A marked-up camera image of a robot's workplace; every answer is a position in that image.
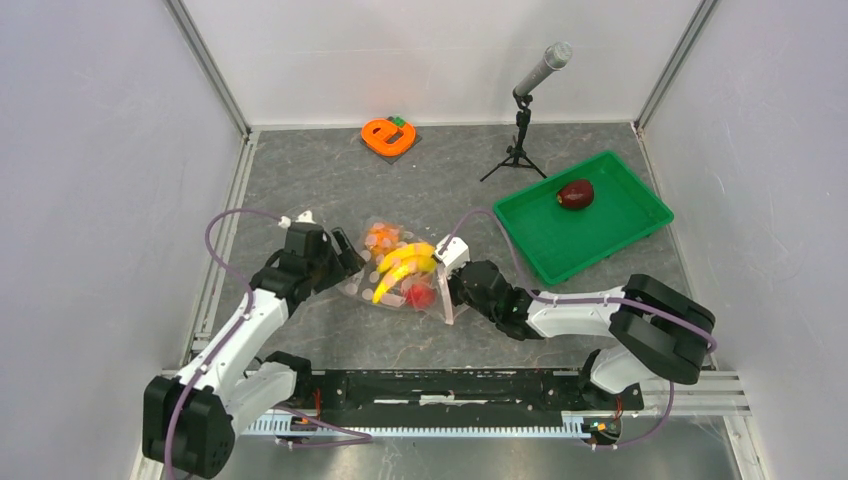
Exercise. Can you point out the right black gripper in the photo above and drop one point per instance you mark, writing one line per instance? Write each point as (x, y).
(452, 279)

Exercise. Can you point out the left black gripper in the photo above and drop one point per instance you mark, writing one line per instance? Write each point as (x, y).
(345, 264)

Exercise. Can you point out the clear zip top bag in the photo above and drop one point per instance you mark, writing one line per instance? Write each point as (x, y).
(361, 286)

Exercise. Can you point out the dark red fake fruit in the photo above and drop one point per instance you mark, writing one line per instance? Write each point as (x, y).
(576, 195)

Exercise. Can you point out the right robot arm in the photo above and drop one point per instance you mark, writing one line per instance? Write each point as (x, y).
(659, 333)

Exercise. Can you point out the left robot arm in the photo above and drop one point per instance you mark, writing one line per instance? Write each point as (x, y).
(191, 421)

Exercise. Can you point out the red fake strawberry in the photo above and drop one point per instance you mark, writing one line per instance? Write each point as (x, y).
(420, 296)

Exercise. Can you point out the yellow fake banana bunch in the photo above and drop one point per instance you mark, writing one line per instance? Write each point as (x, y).
(404, 261)

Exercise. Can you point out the orange fake fruit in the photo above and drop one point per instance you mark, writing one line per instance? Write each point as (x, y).
(382, 238)

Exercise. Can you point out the green plastic tray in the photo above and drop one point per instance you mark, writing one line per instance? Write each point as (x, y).
(558, 243)

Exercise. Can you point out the black microphone tripod stand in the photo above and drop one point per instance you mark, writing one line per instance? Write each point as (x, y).
(517, 157)

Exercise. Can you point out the grey microphone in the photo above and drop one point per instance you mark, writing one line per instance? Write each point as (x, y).
(555, 58)

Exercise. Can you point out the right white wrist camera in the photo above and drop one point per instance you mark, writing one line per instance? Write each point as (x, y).
(452, 253)

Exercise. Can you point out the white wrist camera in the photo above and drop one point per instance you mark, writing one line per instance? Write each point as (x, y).
(303, 217)
(452, 253)

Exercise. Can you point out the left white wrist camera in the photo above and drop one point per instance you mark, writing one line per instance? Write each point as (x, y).
(303, 217)

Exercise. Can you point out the white cable chain strip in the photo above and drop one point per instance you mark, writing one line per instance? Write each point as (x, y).
(282, 424)

